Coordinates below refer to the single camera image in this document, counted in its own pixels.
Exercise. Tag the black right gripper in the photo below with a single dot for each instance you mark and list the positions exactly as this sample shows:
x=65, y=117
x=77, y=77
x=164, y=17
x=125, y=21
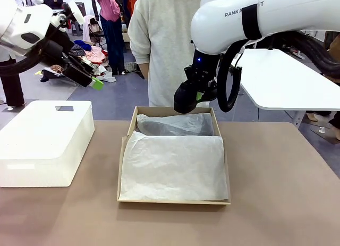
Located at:
x=203, y=70

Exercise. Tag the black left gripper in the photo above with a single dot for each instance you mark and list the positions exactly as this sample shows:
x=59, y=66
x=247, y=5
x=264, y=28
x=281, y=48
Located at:
x=62, y=54

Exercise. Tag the white tissue paper sheet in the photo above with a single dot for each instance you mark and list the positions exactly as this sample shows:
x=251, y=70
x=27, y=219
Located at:
x=172, y=166

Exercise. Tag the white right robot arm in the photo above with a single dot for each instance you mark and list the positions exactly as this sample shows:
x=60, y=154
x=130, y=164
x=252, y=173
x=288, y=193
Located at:
x=279, y=12

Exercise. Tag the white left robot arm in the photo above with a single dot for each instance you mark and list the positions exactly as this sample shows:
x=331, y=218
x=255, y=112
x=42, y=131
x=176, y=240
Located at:
x=21, y=20

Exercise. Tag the brown cardboard shoe box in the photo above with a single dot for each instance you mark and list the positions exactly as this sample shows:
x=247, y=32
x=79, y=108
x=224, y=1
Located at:
x=127, y=129

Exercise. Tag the white plastic storage box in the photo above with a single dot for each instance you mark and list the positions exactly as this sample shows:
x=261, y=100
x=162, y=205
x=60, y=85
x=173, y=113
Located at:
x=45, y=139

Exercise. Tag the pile of mixed clothes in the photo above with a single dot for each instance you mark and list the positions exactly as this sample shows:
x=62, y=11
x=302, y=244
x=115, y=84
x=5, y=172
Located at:
x=93, y=60

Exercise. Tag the blue cloth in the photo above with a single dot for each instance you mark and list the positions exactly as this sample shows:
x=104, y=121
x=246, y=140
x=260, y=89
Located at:
x=83, y=45

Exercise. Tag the metal folding chair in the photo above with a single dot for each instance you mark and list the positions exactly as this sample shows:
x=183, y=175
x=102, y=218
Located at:
x=95, y=30

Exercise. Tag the small grey stool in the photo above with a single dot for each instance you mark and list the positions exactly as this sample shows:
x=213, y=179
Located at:
x=76, y=28

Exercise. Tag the bystander in pink top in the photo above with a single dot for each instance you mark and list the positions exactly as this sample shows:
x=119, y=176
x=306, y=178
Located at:
x=110, y=23

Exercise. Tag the person's grey sweater torso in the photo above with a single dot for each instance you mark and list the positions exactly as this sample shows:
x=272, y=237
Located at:
x=164, y=44

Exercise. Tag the bystander in dark trousers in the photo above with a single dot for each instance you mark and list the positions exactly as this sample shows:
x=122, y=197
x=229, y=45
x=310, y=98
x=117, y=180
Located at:
x=12, y=89

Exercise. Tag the white side table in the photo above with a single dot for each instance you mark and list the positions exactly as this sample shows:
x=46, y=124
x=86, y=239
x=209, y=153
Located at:
x=287, y=78

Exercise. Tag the orange hanging garment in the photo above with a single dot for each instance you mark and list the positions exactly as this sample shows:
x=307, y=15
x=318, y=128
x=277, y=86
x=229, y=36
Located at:
x=134, y=1

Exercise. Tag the bystander in brown clothes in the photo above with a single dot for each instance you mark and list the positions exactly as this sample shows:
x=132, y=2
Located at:
x=335, y=46

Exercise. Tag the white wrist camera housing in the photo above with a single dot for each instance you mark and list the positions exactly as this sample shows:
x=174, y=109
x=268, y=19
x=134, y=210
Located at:
x=77, y=12

